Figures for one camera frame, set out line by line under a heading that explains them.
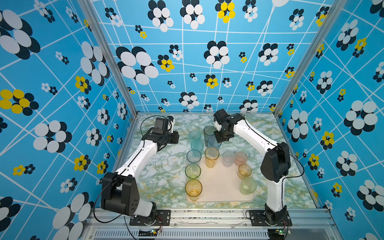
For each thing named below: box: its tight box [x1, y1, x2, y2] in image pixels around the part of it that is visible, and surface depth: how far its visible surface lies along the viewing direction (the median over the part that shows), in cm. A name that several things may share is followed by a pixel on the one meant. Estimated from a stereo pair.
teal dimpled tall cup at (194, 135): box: [188, 129, 202, 143], surface depth 97 cm
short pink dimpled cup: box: [234, 151, 248, 167], surface depth 90 cm
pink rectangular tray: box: [198, 157, 255, 203], surface depth 87 cm
